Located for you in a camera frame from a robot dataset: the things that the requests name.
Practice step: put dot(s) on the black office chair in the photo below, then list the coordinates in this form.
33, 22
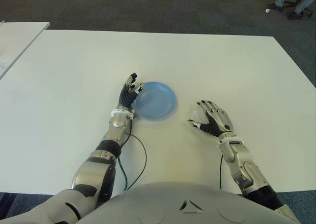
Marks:
288, 3

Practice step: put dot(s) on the blue round plate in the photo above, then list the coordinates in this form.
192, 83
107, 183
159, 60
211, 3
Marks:
156, 101

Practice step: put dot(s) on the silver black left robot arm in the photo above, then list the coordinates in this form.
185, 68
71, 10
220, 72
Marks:
103, 160

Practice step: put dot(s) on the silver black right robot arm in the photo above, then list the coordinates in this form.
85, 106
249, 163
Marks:
247, 164

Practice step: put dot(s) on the grey robot torso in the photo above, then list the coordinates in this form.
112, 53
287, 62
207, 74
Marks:
172, 206

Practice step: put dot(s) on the neighbouring white table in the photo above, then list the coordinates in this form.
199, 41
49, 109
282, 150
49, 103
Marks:
14, 40

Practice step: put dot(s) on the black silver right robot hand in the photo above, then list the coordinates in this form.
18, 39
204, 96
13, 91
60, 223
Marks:
221, 121

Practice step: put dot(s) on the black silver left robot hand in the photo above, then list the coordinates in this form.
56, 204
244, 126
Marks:
126, 98

